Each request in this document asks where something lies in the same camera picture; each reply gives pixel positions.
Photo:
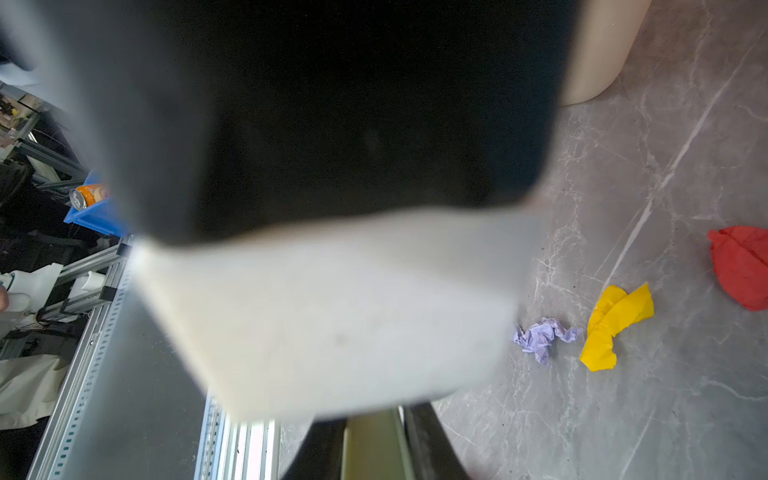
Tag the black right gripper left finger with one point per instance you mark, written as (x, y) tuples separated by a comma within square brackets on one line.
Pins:
[(320, 456)]

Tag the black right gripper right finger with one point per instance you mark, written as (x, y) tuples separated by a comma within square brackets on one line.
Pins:
[(432, 455)]

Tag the green hand brush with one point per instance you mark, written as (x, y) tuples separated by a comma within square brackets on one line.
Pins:
[(375, 447)]

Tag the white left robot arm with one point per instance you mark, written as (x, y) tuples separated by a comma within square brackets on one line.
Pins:
[(330, 199)]

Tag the lilac crumpled paper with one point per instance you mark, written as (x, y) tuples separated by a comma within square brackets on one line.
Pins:
[(538, 339)]

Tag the small red crumpled paper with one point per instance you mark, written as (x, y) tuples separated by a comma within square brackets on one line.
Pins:
[(739, 256)]

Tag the yellow folded paper scrap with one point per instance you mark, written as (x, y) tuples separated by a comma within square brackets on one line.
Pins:
[(615, 311)]

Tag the blue bin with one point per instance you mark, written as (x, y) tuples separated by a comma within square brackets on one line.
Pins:
[(101, 218)]

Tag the orange can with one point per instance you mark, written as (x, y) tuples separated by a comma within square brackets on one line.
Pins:
[(86, 196)]

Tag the cream trash bin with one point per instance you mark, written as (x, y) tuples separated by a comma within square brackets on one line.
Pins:
[(605, 33)]

